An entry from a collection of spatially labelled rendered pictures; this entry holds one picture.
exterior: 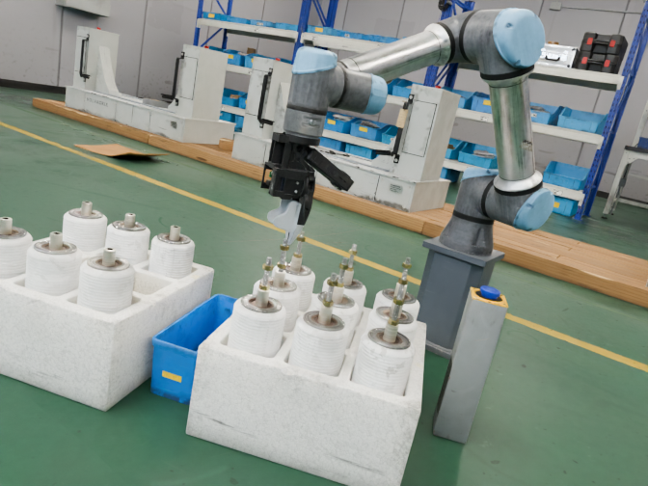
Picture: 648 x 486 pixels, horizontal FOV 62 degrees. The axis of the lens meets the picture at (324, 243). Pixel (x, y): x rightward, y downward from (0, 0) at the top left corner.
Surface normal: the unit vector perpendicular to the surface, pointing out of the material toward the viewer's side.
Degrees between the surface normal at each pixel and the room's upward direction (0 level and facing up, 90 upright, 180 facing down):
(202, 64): 90
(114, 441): 0
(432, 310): 90
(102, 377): 90
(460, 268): 90
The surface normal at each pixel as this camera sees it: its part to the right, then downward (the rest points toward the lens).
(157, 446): 0.19, -0.95
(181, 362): -0.25, 0.24
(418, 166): -0.55, 0.11
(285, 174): 0.40, 0.32
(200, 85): 0.81, 0.30
